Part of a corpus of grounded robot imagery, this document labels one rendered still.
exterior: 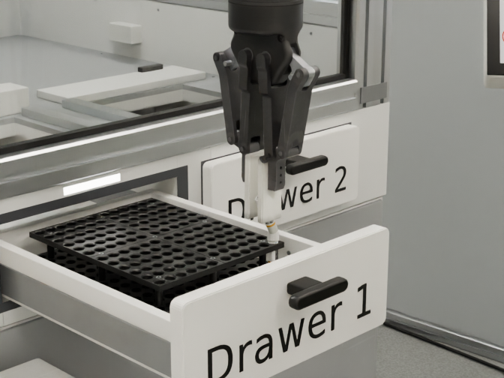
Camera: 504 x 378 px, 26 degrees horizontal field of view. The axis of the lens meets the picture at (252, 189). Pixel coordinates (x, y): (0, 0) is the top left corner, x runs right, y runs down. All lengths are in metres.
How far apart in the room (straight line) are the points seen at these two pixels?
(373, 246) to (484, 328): 1.90
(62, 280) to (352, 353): 0.70
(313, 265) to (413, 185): 1.96
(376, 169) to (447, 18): 1.26
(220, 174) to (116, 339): 0.37
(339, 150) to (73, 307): 0.56
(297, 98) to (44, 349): 0.43
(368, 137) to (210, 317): 0.69
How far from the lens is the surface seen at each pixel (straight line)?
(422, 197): 3.01
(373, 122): 1.62
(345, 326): 1.14
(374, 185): 1.65
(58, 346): 1.30
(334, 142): 1.53
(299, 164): 1.43
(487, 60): 1.80
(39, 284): 1.16
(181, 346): 0.97
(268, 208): 1.14
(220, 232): 1.21
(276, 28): 1.07
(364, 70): 1.59
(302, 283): 1.04
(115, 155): 1.28
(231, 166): 1.39
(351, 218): 1.62
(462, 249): 2.98
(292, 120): 1.08
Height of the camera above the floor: 1.31
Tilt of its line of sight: 17 degrees down
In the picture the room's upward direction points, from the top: straight up
